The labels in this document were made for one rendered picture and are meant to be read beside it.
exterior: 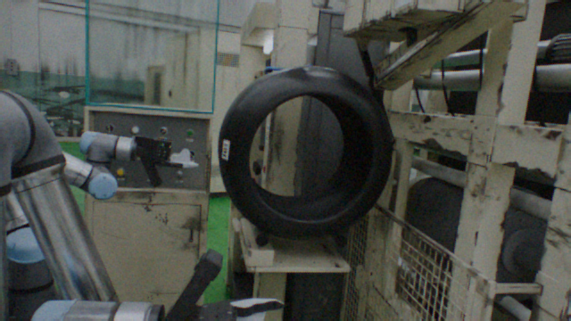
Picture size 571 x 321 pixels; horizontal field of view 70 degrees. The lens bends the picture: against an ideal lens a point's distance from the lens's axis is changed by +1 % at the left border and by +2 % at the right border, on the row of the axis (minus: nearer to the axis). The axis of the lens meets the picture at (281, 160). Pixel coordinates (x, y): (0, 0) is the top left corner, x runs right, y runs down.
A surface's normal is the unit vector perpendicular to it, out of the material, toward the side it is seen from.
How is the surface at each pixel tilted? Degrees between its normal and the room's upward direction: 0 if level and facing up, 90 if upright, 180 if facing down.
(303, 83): 80
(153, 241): 90
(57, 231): 82
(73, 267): 82
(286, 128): 90
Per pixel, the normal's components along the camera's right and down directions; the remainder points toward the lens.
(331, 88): 0.22, 0.00
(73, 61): 0.50, 0.18
